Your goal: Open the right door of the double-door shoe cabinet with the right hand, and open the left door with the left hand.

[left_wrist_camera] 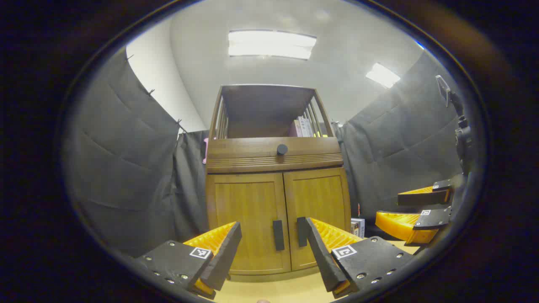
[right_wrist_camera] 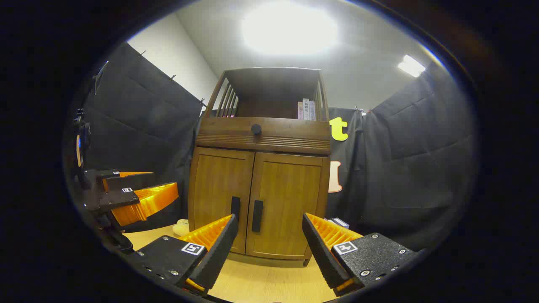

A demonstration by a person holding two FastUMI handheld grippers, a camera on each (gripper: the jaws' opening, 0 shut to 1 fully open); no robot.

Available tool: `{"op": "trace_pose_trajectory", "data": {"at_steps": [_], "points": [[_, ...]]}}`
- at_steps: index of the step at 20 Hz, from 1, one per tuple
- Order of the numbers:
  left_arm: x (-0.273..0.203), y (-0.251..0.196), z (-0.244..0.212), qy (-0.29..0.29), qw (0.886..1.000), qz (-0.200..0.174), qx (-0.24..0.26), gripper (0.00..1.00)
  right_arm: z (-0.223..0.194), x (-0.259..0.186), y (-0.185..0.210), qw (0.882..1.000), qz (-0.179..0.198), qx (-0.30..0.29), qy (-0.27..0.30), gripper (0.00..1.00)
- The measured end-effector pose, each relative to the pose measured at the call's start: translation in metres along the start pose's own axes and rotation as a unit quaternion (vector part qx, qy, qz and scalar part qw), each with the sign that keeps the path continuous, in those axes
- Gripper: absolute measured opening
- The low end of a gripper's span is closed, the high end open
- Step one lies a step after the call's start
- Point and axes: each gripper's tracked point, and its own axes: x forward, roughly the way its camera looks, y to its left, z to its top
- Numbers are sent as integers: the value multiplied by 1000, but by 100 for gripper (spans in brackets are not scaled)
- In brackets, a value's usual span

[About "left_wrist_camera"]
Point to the wooden cabinet door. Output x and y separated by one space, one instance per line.
320 198
248 219

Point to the black backdrop cloth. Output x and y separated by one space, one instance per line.
118 168

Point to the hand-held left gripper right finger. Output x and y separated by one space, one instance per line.
321 261

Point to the round black drawer knob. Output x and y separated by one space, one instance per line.
282 149

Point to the white paperback book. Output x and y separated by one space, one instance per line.
358 227

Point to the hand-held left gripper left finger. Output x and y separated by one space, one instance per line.
225 256

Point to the wooden double-door shoe cabinet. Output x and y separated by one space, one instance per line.
261 105

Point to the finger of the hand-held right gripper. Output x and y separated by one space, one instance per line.
423 198
436 219

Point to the grooved wooden drawer front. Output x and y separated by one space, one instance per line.
244 153

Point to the ceiling light panel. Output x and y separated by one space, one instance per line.
382 75
269 44

